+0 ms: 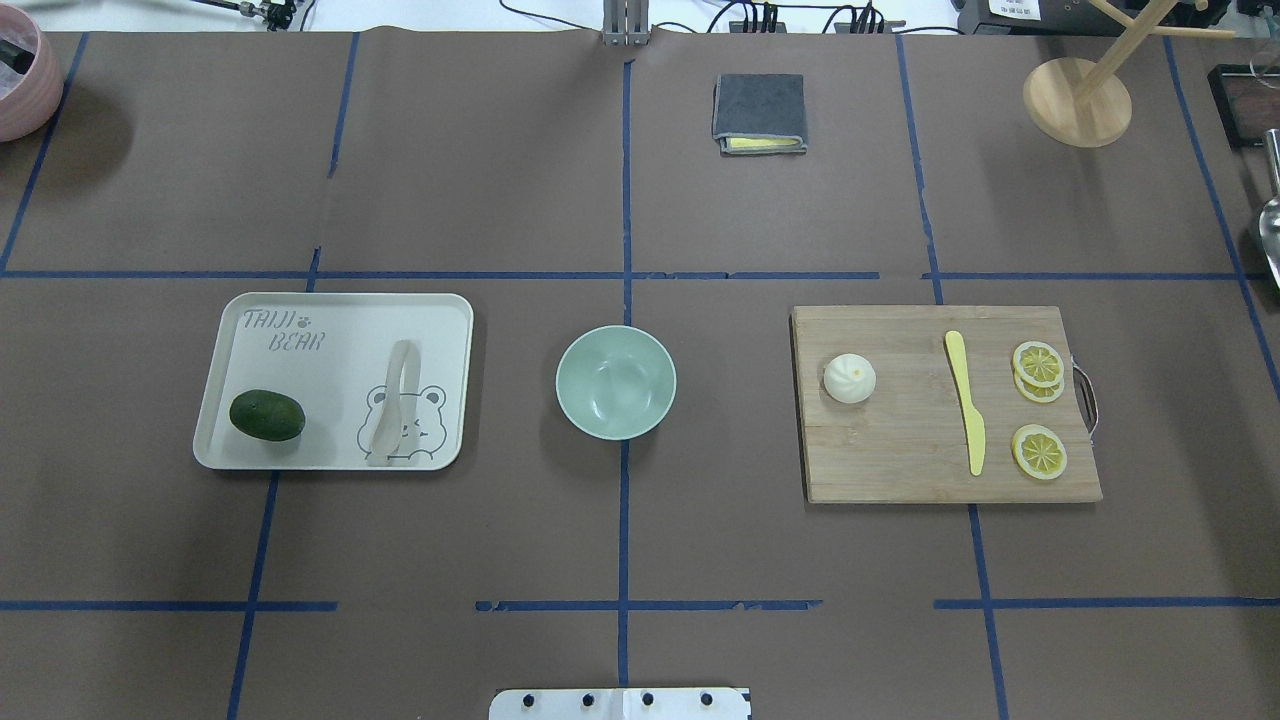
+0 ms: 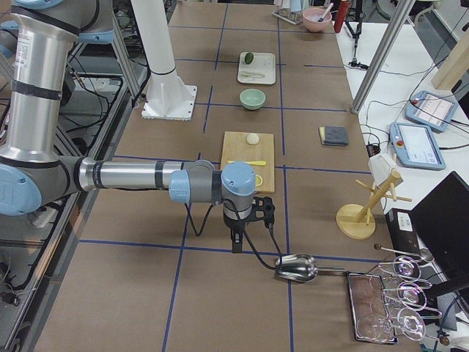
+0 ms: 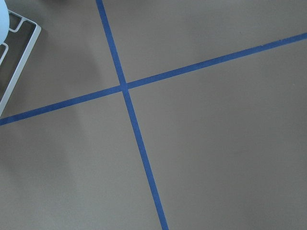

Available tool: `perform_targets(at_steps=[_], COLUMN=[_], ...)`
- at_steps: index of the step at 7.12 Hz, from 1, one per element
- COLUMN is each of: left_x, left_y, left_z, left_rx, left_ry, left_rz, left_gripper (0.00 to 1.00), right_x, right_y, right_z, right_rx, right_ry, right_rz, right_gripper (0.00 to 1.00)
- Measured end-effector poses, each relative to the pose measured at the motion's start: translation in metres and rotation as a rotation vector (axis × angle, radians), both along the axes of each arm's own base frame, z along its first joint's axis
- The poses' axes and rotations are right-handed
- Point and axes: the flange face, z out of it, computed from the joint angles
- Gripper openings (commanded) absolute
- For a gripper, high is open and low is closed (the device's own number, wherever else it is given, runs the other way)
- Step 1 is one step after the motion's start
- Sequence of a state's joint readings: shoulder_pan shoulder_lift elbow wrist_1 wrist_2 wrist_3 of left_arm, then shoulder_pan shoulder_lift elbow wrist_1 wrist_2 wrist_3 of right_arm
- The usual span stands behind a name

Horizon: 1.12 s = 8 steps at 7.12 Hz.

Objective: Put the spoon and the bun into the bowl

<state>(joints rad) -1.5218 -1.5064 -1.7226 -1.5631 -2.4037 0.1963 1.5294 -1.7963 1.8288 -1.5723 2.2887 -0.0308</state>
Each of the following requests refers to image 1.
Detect white plastic spoon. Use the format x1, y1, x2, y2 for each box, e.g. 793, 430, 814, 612
367, 340, 421, 468

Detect light green bowl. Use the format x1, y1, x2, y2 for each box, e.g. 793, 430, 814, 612
556, 325, 678, 441

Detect white steamed bun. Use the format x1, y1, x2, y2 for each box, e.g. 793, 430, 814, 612
822, 354, 877, 404

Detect pink bowl with ice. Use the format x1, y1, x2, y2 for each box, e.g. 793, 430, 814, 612
1, 4, 64, 143

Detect white bear serving tray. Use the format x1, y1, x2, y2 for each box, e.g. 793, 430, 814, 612
193, 292, 474, 471

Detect yellow plastic knife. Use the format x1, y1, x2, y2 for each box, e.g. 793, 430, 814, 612
943, 329, 987, 477

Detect green avocado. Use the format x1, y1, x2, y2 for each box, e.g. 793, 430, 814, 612
228, 389, 306, 442

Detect upper top lemon slice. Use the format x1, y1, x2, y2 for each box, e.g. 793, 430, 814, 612
1011, 340, 1066, 389

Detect lemon slice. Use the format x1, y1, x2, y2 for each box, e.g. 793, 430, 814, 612
1014, 375, 1065, 404
1010, 424, 1068, 480
1011, 340, 1066, 389

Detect upper bottom lemon slice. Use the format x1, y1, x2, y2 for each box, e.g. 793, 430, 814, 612
1014, 375, 1065, 404

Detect lower lemon slice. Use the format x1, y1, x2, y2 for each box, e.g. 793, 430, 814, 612
1010, 424, 1068, 480

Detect wooden mug tree stand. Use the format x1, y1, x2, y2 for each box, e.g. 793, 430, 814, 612
1021, 1, 1236, 149

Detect metal scoop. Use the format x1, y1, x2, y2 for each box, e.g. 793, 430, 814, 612
1254, 129, 1279, 290

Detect dark wooden tray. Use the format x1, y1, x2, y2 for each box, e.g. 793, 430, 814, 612
1207, 64, 1279, 149

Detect aluminium frame post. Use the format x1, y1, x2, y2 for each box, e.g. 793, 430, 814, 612
602, 0, 652, 47

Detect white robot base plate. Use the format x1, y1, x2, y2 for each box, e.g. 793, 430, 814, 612
488, 687, 753, 719

